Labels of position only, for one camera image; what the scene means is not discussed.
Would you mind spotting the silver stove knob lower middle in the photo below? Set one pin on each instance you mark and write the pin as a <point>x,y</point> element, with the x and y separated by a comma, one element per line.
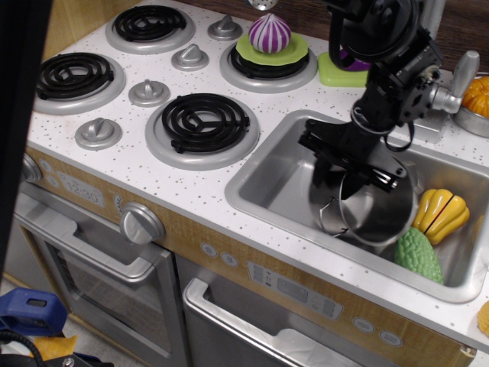
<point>149,94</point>

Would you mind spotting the toy dishwasher door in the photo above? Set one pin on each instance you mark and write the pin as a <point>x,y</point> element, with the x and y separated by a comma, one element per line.
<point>257,317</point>

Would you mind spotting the silver oven dial left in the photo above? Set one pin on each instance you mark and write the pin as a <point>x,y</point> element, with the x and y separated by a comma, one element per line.
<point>30,172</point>

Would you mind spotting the green toy bitter gourd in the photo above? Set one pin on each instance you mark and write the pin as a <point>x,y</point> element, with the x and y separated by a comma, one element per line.
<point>414,252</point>

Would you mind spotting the back left stove burner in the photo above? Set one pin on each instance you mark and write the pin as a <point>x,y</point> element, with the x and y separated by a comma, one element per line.
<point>149,29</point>

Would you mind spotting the black foreground post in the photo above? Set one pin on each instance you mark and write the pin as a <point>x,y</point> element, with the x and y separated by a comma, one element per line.
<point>23,32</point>

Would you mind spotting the front left stove burner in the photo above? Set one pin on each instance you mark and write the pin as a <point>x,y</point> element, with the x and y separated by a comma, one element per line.
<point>75,83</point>

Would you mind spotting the silver toy faucet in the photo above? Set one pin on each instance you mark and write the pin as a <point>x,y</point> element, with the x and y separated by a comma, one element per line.
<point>447,101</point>

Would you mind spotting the orange toy pumpkin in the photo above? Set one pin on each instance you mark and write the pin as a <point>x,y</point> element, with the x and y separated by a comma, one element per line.
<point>476,96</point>

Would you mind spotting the toy oven door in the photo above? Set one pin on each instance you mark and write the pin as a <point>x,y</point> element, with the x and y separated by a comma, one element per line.
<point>126,293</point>

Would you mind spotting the purple white toy onion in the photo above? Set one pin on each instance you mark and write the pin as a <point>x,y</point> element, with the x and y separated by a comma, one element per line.
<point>269,34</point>

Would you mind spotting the silver oven dial right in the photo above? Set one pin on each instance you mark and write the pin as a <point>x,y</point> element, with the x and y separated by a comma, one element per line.
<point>139,225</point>

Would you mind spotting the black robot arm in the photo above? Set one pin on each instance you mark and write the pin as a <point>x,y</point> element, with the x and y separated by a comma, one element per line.
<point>404,64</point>

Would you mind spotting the silver stove knob bottom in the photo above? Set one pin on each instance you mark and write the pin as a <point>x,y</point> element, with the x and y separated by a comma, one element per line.
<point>98,134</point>

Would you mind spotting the front right stove burner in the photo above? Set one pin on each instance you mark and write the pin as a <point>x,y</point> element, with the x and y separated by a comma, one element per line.
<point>202,132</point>

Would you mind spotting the small metal bowl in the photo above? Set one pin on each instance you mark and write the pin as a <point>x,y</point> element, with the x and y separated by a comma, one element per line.
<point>472,122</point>

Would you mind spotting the grey toy sink basin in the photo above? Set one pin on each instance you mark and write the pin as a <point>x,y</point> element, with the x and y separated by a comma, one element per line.
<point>273,186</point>

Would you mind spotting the yellow toy bell pepper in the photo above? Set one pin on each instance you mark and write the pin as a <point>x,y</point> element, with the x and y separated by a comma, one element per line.
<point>439,214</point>

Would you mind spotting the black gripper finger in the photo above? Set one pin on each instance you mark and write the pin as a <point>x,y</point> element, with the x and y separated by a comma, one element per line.
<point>351,184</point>
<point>323,175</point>

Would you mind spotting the stove burner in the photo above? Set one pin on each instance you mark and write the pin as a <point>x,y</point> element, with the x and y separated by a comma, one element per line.
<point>202,132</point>
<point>75,83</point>
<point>256,78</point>
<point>149,29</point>

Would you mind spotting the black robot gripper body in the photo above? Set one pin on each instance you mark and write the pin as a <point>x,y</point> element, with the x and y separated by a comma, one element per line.
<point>355,146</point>

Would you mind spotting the silver oven dial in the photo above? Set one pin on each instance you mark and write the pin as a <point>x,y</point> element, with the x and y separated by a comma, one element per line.
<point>30,172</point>
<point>139,225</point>

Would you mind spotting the silver stove knob top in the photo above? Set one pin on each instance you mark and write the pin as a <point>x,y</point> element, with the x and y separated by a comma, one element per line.
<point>225,30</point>

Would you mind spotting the silver stove knob upper middle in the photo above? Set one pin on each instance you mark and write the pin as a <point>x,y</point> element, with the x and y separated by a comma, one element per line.
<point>190,59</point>

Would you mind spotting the purple toy eggplant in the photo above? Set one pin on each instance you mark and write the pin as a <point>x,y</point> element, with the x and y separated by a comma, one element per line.
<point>355,66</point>

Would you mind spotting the yellow toy corn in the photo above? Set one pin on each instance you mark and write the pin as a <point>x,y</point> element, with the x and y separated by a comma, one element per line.
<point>483,319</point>

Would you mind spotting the silver stove knob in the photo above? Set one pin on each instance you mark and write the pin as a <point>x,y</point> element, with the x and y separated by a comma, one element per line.
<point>149,94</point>
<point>190,59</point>
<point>98,134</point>
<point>225,30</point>

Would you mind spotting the stainless steel pot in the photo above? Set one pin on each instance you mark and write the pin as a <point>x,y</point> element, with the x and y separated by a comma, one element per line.
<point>371,216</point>

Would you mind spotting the back right stove burner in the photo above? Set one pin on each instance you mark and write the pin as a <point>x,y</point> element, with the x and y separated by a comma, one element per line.
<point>256,78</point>

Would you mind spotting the yellow cloth on floor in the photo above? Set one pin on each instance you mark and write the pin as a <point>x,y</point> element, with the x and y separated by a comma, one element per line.
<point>53,347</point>

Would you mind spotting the green toy cutting board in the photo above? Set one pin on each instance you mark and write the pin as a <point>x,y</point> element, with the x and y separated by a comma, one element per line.
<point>331,76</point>

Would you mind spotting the blue clamp tool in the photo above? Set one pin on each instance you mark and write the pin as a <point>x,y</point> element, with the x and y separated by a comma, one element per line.
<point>32,313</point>

